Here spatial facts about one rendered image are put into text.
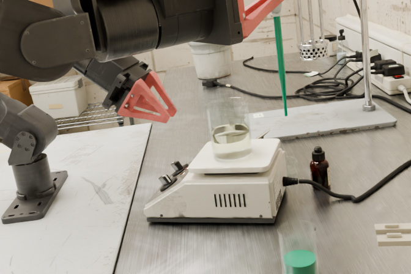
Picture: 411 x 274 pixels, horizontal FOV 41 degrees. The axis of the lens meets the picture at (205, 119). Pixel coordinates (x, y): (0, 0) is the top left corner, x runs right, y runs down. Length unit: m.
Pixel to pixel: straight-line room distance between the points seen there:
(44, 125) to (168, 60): 2.29
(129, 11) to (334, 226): 0.45
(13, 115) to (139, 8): 0.54
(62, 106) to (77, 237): 2.21
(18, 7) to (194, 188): 0.45
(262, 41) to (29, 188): 2.38
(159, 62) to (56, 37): 2.81
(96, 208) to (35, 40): 0.55
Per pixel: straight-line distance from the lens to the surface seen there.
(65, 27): 0.44
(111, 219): 0.90
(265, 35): 3.24
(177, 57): 3.23
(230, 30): 0.49
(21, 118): 0.98
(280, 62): 0.59
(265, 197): 0.78
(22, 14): 0.44
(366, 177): 0.94
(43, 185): 1.02
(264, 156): 0.80
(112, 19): 0.47
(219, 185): 0.79
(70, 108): 3.04
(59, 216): 0.95
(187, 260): 0.75
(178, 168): 0.89
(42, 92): 3.05
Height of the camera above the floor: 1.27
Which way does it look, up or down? 16 degrees down
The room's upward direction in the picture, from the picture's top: 8 degrees counter-clockwise
